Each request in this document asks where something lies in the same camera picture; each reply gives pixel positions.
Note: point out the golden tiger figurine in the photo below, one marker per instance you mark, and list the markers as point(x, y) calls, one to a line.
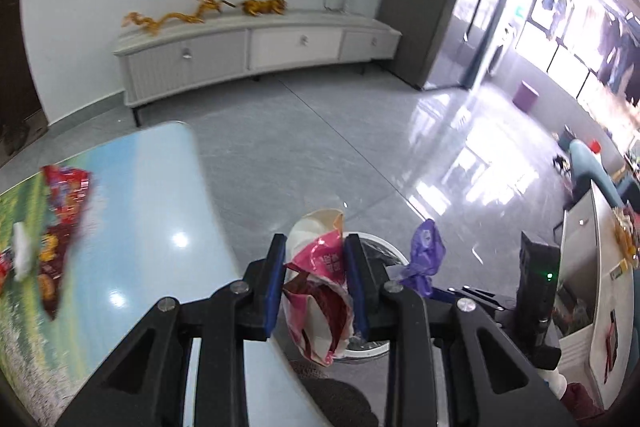
point(265, 7)

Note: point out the pink white snack wrapper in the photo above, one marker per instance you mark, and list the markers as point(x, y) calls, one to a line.
point(320, 267)

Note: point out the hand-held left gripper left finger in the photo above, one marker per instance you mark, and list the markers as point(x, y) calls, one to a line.
point(274, 287)

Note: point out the white crumpled tissue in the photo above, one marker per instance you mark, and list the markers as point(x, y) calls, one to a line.
point(22, 252)

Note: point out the row of hanging clothes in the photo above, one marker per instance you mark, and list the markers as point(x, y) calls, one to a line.
point(617, 52)

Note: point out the dark object by door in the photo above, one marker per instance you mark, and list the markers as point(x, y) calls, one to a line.
point(14, 139)

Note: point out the blue sofa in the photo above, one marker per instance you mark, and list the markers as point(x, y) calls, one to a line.
point(585, 163)

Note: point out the yellow snack packet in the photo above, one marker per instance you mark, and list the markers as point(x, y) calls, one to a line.
point(625, 237)

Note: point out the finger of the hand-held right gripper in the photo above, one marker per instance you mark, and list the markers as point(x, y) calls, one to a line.
point(492, 298)

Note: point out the dark red wrapper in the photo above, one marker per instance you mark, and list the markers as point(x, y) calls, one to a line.
point(52, 267)

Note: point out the black bin liner bag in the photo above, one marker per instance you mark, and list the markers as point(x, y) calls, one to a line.
point(384, 263)

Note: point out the golden dragon figurine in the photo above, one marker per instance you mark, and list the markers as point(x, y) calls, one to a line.
point(170, 18)

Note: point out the white round trash bin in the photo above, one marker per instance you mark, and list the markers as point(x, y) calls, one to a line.
point(391, 249)

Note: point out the small black floor object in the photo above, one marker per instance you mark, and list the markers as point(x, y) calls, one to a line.
point(561, 164)

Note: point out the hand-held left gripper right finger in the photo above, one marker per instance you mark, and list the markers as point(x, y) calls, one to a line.
point(357, 287)

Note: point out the purple stool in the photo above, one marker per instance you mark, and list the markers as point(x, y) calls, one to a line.
point(526, 96)

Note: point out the purple plastic bag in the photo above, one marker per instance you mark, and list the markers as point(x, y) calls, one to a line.
point(425, 252)

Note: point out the white side table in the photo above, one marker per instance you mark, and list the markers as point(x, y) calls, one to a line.
point(590, 257)

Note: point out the dark brown door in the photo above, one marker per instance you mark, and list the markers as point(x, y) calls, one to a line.
point(15, 57)

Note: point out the red snack packet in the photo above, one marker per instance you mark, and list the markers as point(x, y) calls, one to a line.
point(67, 192)

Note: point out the white television cabinet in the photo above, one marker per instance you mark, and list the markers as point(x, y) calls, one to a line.
point(295, 42)

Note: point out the small red wrapper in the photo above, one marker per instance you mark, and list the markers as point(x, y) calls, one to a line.
point(3, 269)

